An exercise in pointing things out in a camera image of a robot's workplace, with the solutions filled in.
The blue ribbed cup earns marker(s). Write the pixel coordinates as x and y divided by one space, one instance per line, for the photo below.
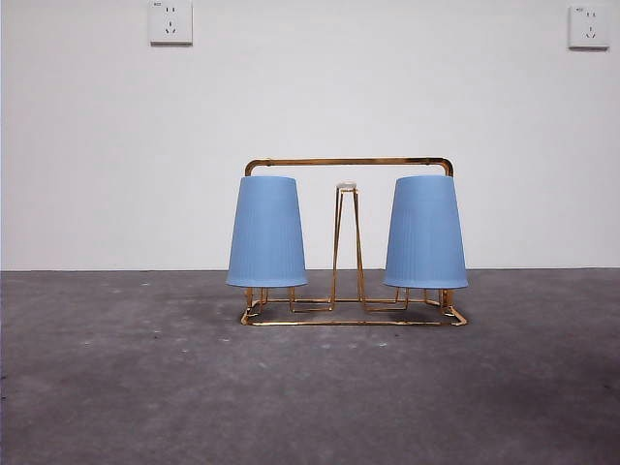
425 232
266 232

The white wall socket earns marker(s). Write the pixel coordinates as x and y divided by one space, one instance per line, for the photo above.
588 26
170 21

